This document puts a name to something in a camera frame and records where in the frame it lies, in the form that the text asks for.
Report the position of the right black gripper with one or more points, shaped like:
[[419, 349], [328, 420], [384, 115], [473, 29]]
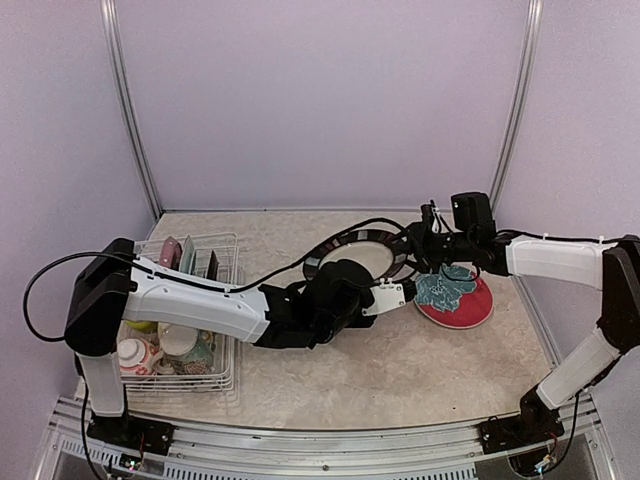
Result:
[[418, 244]]

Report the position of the black striped rim plate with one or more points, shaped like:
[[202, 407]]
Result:
[[374, 249]]

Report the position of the red teal floral plate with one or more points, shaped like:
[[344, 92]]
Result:
[[454, 298]]

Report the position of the light green flower plate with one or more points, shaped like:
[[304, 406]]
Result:
[[188, 256]]

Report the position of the pink polka dot plate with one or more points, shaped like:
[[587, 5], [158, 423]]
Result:
[[170, 253]]

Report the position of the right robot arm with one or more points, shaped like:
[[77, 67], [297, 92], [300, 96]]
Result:
[[586, 292]]

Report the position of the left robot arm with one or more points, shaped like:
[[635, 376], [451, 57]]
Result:
[[119, 285]]

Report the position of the small black square plate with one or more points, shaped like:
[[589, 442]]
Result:
[[212, 270]]

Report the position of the teal patterned mug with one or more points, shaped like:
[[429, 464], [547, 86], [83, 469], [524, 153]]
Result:
[[186, 352]]

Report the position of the green bowl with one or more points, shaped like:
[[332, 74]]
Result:
[[146, 327]]

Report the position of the red white floral teacup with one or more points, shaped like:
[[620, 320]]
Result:
[[138, 357]]

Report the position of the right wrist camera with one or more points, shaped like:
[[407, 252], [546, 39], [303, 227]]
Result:
[[472, 217]]

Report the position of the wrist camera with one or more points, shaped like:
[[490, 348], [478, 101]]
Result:
[[472, 217], [387, 296]]

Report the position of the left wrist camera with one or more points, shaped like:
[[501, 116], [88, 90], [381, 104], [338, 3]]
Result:
[[387, 296]]

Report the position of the aluminium front rail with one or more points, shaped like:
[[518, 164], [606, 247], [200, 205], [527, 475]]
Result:
[[209, 451]]

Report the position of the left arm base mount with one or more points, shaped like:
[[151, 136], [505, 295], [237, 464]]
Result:
[[133, 432]]

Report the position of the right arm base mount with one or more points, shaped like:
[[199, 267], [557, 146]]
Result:
[[520, 425]]

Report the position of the right aluminium corner post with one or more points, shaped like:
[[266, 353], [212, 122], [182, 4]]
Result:
[[518, 102]]

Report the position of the aluminium corner post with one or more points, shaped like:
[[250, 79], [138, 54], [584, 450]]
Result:
[[109, 15], [518, 102]]

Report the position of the left aluminium corner post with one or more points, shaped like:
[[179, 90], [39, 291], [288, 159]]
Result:
[[109, 15]]

